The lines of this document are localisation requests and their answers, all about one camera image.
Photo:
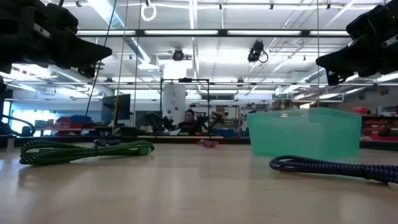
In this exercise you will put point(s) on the cardboard box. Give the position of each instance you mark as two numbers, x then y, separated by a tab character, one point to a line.
220	112

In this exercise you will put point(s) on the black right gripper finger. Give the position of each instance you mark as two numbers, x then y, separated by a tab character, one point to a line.
335	77
351	57

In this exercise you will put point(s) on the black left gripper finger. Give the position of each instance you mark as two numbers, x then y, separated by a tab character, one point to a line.
87	71
84	51

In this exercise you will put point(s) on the black table edge rail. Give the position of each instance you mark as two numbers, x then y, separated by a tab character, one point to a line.
155	140

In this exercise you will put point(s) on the red shelf items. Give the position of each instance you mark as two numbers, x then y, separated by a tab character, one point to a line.
377	130

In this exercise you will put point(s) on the small red box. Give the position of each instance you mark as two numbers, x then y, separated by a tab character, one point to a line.
360	109

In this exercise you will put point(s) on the black background robot arm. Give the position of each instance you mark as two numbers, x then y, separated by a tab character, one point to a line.
157	121
211	119

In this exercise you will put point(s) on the thin vertical pole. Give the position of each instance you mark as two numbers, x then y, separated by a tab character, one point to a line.
317	53

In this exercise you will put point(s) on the translucent teal plastic bin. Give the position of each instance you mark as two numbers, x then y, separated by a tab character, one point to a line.
304	133

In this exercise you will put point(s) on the red storage boxes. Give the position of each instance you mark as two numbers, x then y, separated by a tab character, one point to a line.
66	122

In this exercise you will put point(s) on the black monitor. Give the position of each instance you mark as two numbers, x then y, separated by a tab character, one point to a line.
115	107

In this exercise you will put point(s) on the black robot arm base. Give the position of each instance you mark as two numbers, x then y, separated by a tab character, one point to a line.
3	118

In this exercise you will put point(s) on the blue storage box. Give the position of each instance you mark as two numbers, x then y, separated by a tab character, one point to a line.
80	118

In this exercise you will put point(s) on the white round column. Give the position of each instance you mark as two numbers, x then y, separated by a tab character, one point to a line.
174	104

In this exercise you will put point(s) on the small dark blue object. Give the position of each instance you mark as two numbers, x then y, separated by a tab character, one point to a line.
107	142

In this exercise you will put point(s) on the round black overhead camera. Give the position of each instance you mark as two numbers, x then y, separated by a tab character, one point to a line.
178	55

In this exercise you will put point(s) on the person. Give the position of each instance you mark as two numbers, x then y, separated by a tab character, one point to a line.
189	122

